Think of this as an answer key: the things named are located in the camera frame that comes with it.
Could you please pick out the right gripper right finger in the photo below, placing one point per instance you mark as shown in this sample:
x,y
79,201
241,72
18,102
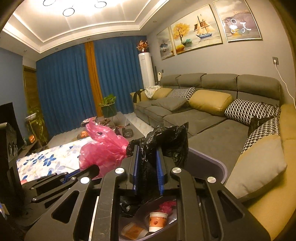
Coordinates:
x,y
234,220

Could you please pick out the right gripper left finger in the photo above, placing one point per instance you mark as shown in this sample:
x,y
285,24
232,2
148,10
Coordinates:
x,y
89,210

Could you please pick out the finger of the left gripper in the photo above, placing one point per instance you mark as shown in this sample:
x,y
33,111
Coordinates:
x,y
46,187

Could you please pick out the pink plastic bag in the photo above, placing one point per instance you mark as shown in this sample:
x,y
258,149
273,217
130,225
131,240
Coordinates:
x,y
106,149

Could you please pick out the orange patterned paper cup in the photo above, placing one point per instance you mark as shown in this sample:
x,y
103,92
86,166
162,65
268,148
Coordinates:
x,y
157,221

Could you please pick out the black plastic trash bag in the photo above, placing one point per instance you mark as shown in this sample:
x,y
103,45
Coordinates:
x,y
173,142

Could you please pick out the grey trash bin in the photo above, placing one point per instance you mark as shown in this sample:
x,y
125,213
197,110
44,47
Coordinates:
x,y
201,168

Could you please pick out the floral blue white tablecloth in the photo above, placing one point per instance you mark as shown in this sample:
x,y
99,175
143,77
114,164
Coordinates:
x,y
59,159

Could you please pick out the grey near pillow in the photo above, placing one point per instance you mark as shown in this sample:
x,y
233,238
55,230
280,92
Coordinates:
x,y
257,169

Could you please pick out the black television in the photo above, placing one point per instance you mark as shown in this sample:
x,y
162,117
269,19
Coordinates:
x,y
11,138

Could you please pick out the plant on stand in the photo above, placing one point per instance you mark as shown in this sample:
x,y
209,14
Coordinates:
x,y
36,121

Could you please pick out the grey sectional sofa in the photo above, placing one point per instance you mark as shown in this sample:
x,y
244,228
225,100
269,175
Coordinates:
x,y
224,140

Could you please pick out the green potted plant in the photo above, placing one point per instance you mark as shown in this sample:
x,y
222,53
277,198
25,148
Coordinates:
x,y
108,106

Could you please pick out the black white patterned pillow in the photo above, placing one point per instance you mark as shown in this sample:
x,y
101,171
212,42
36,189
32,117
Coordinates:
x,y
244,110

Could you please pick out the mustard yellow cushion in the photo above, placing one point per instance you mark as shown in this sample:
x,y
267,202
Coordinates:
x,y
212,102

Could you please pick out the grey flat cushion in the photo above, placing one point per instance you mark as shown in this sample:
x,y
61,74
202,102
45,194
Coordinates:
x,y
170,103

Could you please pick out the far patterned pillow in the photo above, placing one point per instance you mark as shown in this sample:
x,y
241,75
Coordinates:
x,y
182,93

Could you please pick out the white cloth on sofa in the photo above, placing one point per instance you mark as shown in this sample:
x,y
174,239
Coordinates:
x,y
149,91

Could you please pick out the orange curtain strip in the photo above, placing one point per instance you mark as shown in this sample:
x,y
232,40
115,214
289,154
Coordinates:
x,y
93,76

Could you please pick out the far mustard cushion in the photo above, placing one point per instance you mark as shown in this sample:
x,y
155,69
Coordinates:
x,y
161,93

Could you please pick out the white standing air conditioner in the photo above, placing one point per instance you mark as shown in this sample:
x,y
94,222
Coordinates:
x,y
146,69

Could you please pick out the artificial flower arrangement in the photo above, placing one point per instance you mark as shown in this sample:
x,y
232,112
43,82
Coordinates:
x,y
142,46

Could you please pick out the small left landscape painting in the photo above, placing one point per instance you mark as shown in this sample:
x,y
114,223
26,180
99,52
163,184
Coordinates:
x,y
164,44

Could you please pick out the sailboat tree painting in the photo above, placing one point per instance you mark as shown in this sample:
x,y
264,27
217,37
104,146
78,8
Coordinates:
x,y
195,30

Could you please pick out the right purple landscape painting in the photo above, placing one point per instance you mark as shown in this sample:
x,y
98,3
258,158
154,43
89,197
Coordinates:
x,y
237,20

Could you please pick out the wall power socket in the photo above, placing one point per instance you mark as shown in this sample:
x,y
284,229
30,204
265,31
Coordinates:
x,y
275,60

